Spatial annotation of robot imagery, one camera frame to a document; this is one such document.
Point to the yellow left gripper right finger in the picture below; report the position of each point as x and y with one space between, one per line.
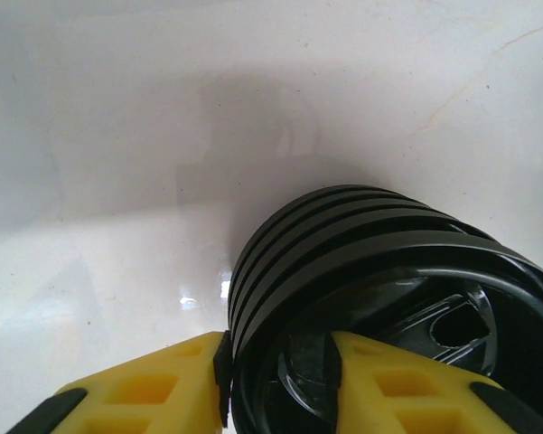
366 375

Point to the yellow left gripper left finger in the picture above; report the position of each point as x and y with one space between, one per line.
117 384

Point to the black plastic coffee lid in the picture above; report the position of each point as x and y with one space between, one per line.
343 192
388 254
343 245
343 210
343 227

